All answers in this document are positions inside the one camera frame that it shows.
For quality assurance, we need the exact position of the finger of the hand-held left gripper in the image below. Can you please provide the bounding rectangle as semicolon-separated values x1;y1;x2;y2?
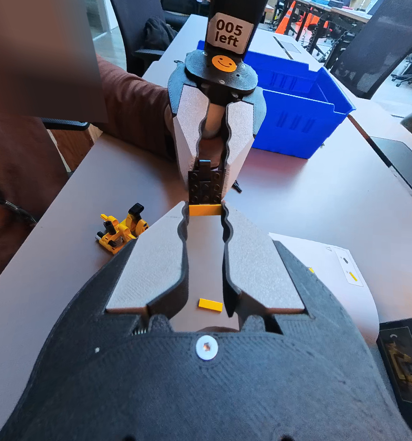
221;102;255;200
172;84;210;193

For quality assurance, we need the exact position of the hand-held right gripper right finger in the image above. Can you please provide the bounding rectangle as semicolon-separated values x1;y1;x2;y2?
221;203;305;318

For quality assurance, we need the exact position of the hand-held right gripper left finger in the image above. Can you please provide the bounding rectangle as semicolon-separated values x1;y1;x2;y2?
105;201;190;319

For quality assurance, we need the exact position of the yellow lego tile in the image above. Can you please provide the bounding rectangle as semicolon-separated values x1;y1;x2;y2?
198;298;224;313

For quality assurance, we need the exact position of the black lego plate assembly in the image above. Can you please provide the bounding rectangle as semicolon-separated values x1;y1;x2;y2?
187;159;224;218

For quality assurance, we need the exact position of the person's left forearm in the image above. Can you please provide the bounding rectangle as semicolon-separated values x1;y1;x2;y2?
96;55;176;161

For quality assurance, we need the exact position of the yellow and black lego assembly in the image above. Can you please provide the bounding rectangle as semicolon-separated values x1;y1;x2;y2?
96;203;149;255

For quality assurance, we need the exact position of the lego instruction booklet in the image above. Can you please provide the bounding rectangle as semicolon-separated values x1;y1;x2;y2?
269;232;380;342

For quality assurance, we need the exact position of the dark lego set box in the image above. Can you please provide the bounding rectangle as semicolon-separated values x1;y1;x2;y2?
376;315;412;414

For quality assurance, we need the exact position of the person's left hand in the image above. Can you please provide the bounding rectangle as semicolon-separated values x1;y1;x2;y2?
164;103;176;139

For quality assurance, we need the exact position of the blue plastic bin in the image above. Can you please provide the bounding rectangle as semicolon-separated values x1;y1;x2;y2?
196;40;356;160

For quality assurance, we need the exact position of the orange traffic cone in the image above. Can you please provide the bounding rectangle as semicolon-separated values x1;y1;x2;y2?
275;0;330;35

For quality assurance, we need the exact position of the black mesh office chair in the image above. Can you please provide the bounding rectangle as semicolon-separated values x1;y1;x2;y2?
330;0;412;100

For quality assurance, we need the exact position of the dark laptop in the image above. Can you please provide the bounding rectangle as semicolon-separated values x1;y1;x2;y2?
369;135;412;209

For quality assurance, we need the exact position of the person's brown clothed body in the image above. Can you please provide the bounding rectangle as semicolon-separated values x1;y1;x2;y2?
0;110;70;293

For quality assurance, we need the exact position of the black cable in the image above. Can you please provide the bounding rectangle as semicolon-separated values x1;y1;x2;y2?
0;196;38;227

